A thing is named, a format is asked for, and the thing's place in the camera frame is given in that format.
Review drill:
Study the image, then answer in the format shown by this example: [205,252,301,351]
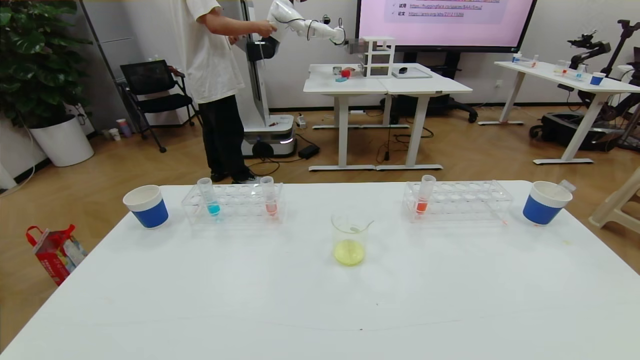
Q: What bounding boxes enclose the red pigment test tube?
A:
[259,176,279,217]
[414,174,437,216]

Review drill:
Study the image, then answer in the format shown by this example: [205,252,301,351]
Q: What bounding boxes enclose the white drawer organizer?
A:
[348,36,397,78]

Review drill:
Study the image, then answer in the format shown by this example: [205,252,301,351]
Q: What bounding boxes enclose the large wall display screen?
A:
[355,0,538,53]

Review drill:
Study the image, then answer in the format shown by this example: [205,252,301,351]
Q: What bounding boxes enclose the white plant pot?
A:
[28,114,95,168]

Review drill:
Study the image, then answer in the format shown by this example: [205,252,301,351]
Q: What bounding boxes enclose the black folding chair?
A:
[118,59,205,154]

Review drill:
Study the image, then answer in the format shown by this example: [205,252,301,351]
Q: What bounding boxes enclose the blue pigment test tube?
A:
[196,177,221,217]

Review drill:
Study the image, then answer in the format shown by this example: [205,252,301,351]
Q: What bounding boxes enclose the blue and white paper cup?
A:
[522,180,574,226]
[122,184,170,230]

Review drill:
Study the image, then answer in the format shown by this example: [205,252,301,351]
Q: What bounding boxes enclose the yellow pigment test tube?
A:
[550,179,577,197]

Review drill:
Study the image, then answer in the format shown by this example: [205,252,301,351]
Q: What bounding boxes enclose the clear plastic test tube rack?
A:
[403,179,514,224]
[181,182,286,226]

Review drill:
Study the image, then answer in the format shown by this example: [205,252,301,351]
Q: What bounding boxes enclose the black display stand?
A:
[382,50,479,124]

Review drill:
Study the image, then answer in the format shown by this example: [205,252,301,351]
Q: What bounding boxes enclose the white mobile robot body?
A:
[235,0,297,159]

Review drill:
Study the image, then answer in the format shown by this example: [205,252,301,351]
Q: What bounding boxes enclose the person in white shirt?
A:
[170,0,278,184]

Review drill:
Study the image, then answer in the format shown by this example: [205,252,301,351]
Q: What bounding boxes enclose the white standing desk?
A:
[477,60,640,166]

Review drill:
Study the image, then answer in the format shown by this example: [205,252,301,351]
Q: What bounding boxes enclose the clear glass beaker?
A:
[331,214,376,267]

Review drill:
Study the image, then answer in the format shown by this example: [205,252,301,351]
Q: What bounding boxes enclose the green leafy plant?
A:
[0,0,93,130]

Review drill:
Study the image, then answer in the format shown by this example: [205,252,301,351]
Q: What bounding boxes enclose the beige plastic stool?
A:
[589,167,640,235]

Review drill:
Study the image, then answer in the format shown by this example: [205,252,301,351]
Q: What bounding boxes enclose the gray metal cabinet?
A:
[80,0,151,126]

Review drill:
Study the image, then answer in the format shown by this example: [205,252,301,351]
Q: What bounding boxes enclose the white double desk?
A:
[303,62,474,172]

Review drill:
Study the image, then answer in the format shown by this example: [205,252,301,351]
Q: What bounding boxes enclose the red shopping bag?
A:
[26,224,88,287]

